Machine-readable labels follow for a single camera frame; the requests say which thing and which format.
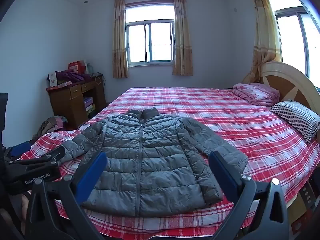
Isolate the pink folded quilt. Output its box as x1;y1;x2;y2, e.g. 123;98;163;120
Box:
232;82;280;107

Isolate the pile of clothes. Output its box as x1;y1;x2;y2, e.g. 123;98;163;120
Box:
34;116;68;139

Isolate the stack of boxes in desk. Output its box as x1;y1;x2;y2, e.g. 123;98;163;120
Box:
83;97;95;117

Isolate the striped pillow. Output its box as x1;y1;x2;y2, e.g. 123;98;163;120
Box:
269;101;320;144

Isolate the grey puffer jacket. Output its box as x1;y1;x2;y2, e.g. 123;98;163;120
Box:
59;107;248;217

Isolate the large window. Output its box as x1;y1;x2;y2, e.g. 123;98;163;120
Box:
265;0;320;80

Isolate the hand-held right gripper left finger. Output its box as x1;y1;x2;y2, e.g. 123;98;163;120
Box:
25;151;108;240

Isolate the purple cloth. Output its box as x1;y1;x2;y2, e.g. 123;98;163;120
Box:
55;70;90;82

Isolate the red plaid bed sheet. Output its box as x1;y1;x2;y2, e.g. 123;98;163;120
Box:
19;87;320;238

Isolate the brown wooden desk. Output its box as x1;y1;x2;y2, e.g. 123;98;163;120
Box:
46;74;107;130

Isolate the white printed box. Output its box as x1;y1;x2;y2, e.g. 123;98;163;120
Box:
48;71;58;87

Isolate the flat red box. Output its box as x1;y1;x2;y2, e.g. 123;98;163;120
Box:
46;81;73;91

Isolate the short beige curtain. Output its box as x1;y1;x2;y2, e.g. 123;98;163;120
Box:
172;0;194;76
112;0;129;78

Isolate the blue cloth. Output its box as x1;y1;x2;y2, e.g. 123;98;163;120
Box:
11;141;32;155

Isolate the small sliding window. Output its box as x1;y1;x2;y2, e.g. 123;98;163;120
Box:
124;2;175;67

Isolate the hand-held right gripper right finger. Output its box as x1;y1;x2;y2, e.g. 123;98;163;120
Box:
208;151;290;240

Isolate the long beige curtain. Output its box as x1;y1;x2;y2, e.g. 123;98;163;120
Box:
241;0;283;84

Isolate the red gift box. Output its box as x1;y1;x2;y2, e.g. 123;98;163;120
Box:
68;60;88;73

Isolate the wooden bed headboard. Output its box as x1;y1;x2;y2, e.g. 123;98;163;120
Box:
260;61;320;120

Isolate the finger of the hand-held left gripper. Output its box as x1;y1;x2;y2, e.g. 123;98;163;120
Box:
9;145;66;166

